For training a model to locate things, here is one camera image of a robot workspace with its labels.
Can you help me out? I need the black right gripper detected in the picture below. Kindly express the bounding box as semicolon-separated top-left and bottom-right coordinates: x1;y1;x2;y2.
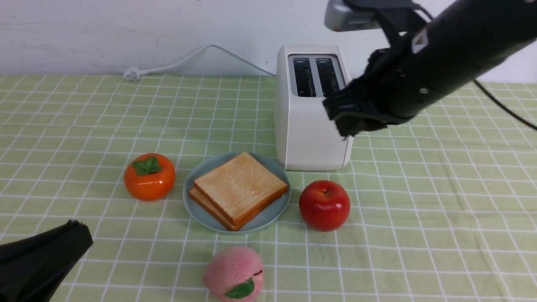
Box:
322;42;432;138

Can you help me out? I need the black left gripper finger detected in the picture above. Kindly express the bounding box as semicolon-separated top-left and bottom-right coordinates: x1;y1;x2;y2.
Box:
0;220;93;302

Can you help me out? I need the toasted bread slice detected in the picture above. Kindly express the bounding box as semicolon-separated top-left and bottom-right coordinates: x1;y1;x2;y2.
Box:
185;187;290;233
193;152;289;224

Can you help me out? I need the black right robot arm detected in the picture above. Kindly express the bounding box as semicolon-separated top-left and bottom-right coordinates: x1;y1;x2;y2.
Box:
323;0;537;137

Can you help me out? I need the white toaster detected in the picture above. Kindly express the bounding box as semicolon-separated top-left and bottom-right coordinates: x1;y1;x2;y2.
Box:
274;45;353;171

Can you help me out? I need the red apple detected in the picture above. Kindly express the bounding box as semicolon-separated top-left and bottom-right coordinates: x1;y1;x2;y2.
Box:
299;180;351;232

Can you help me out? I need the orange persimmon with green leaf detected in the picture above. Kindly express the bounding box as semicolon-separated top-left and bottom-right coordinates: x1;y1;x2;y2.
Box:
123;153;176;201

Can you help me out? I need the light blue plate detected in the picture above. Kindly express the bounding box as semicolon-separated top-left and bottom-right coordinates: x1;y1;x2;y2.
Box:
183;152;290;234

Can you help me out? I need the pink peach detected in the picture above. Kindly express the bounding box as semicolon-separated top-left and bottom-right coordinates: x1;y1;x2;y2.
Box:
203;245;265;302

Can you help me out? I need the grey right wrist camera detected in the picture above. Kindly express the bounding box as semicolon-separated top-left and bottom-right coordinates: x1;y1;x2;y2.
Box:
324;0;420;32

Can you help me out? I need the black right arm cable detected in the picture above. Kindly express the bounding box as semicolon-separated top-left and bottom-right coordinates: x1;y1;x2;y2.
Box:
473;79;537;131

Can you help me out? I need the white power cord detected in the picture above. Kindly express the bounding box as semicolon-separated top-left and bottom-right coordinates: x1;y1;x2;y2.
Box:
123;44;276;81

